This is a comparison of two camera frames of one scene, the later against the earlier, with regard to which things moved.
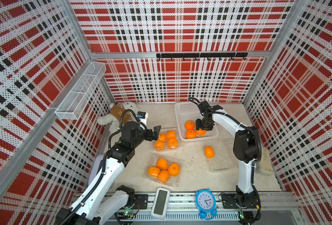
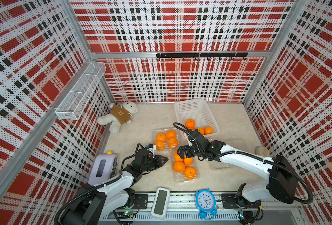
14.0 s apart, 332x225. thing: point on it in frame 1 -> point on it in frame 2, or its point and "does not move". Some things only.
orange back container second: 170,134 does not move
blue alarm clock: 205,202 does not move
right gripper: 198,126 -> 186,148
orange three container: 200,132 does not move
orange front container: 154,171 -> 179,167
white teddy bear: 113,118 does not move
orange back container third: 159,145 does not move
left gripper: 149,137 -> 158,162
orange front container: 163,176 -> 190,173
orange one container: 189,124 does not move
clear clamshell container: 163,170 -> 184,169
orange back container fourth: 172,143 does not move
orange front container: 174,169 -> 187,161
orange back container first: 162,137 does not move
